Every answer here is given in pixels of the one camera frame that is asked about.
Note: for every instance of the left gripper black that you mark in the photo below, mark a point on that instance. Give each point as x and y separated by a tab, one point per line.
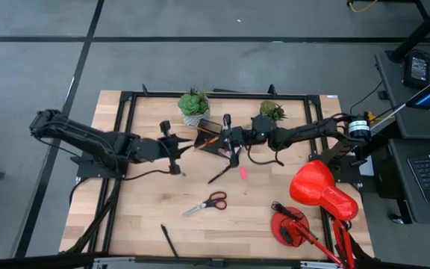
151	149

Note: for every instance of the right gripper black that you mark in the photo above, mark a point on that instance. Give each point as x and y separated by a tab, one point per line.
243	136

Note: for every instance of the black pen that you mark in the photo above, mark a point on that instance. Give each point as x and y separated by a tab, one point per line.
218	175

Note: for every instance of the pink eraser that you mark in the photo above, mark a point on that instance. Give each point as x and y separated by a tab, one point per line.
243	173

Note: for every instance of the red and black scissors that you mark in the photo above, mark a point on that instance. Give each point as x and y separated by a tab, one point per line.
211	203

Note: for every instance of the long black marker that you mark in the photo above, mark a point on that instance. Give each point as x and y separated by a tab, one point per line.
168	239

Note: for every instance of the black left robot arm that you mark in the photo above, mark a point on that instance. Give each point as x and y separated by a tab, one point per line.
88	138

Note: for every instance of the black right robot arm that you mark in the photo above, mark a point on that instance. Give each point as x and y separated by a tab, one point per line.
312	130

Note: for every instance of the black mesh desk organizer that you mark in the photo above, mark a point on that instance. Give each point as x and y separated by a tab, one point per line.
211	151

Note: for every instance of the succulent in white patterned pot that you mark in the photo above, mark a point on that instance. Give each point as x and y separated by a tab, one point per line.
193	106

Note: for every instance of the small trailing succulent plant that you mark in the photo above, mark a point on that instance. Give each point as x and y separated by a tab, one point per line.
273	109

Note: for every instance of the red desk lamp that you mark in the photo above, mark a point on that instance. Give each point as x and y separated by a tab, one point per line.
319	190

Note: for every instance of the yellow plug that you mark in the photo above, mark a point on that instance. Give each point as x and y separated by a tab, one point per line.
369	116

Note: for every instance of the black side desk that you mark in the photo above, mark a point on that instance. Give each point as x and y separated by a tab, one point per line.
416	127

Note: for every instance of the black stand legs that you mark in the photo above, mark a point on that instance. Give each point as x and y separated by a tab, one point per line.
420	30

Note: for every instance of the black metal table frame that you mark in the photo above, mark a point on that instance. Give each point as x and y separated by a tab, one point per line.
151	95

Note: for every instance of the silver aluminium rail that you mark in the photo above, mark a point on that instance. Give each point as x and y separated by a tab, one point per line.
312	264

